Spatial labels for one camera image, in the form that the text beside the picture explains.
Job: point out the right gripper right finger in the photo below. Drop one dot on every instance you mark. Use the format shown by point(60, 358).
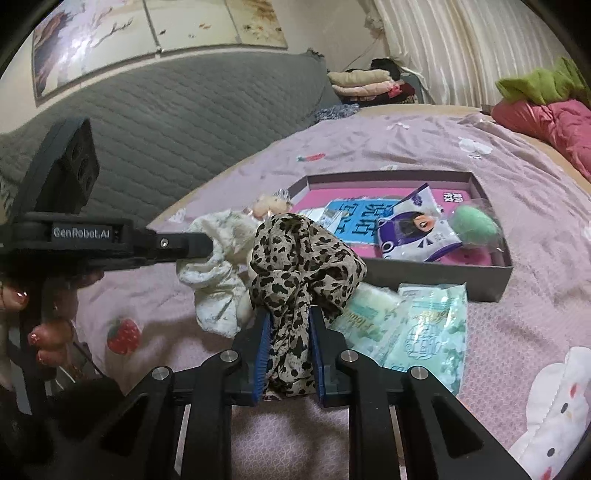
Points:
point(402, 424)

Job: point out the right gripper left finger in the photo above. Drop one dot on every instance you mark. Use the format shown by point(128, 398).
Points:
point(177, 425)

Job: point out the green tissue pack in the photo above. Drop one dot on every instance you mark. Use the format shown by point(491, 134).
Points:
point(418, 325)

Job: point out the floral cream scrunchie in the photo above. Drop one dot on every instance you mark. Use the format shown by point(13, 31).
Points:
point(216, 281)

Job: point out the purple cartoon snack bag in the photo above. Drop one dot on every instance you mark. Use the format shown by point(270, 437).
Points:
point(416, 230)

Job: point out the green sponge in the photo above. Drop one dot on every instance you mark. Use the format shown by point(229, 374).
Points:
point(476, 225)

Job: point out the leopard print scrunchie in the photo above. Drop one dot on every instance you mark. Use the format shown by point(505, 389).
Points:
point(298, 264)

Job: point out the beige mouse plush pink dress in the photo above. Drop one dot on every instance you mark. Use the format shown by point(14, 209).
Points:
point(271, 204)

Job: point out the person's left hand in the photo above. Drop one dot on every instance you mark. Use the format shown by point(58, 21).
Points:
point(55, 331)

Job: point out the pink patterned bedsheet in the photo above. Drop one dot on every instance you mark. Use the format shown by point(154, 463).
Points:
point(527, 368)

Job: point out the shallow dark cardboard box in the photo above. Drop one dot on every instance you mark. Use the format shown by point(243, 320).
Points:
point(485, 275)

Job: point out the pink blue book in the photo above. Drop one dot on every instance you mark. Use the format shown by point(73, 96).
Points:
point(352, 214)

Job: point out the grey quilted headboard cover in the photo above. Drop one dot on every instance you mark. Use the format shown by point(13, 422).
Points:
point(162, 130)

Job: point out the red pink comforter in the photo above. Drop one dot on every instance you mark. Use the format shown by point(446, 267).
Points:
point(564, 125)

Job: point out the blue patterned cloth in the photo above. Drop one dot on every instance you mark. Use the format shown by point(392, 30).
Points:
point(337, 112)

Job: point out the stack of folded clothes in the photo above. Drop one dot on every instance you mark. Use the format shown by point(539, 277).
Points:
point(384, 83)

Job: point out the green garment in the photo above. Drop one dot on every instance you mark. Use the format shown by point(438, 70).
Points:
point(545, 86)

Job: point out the white striped curtain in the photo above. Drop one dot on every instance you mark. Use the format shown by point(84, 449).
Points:
point(460, 49)

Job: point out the wall painting panels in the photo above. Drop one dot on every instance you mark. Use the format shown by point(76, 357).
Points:
point(79, 38)

